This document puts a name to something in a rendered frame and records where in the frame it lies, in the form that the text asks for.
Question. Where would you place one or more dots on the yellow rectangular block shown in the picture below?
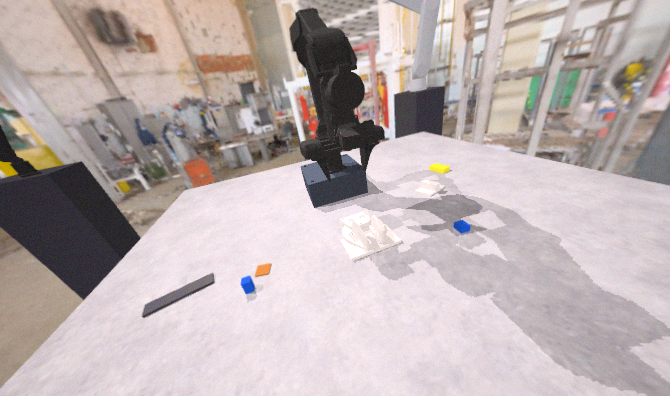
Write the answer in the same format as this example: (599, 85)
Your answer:
(439, 168)

